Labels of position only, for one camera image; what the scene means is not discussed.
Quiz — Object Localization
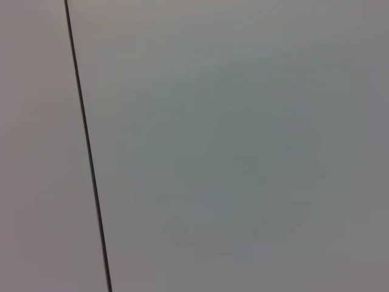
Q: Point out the thin black cable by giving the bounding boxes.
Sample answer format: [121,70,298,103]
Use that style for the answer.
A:
[63,0,114,292]

